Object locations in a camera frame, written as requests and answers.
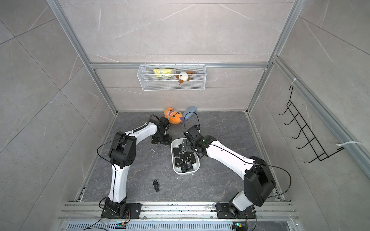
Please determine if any orange plush toy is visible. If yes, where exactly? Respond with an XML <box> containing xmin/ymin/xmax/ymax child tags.
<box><xmin>164</xmin><ymin>107</ymin><xmax>184</xmax><ymax>124</ymax></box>

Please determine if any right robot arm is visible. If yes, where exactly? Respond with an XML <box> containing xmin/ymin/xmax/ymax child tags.
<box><xmin>184</xmin><ymin>125</ymin><xmax>286</xmax><ymax>219</ymax></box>

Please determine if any black wall hook rack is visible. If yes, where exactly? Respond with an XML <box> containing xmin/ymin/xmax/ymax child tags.
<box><xmin>278</xmin><ymin>85</ymin><xmax>345</xmax><ymax>164</ymax></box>

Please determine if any black silver key front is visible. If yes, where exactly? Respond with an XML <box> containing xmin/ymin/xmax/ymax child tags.
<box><xmin>152</xmin><ymin>180</ymin><xmax>160</xmax><ymax>192</ymax></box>

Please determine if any black key with buttons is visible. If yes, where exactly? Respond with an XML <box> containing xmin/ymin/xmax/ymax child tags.
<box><xmin>186</xmin><ymin>161</ymin><xmax>194</xmax><ymax>172</ymax></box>

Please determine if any yellow item in basket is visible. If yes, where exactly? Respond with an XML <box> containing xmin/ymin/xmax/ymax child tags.
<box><xmin>153</xmin><ymin>68</ymin><xmax>176</xmax><ymax>78</ymax></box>

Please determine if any brown white plush dog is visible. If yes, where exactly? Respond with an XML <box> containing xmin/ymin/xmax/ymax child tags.
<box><xmin>176</xmin><ymin>71</ymin><xmax>194</xmax><ymax>85</ymax></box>

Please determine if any white wire wall basket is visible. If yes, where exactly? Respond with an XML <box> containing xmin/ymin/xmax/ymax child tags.
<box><xmin>137</xmin><ymin>64</ymin><xmax>207</xmax><ymax>91</ymax></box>

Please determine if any blue grey pouch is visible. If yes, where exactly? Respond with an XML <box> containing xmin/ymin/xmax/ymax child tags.
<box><xmin>183</xmin><ymin>106</ymin><xmax>197</xmax><ymax>120</ymax></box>

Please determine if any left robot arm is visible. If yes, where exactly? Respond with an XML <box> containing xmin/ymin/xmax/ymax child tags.
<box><xmin>101</xmin><ymin>115</ymin><xmax>172</xmax><ymax>219</ymax></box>

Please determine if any white storage box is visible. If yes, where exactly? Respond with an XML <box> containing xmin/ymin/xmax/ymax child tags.
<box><xmin>171</xmin><ymin>138</ymin><xmax>200</xmax><ymax>176</ymax></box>

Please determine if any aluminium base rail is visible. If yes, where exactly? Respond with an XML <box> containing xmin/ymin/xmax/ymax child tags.
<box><xmin>55</xmin><ymin>201</ymin><xmax>303</xmax><ymax>231</ymax></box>

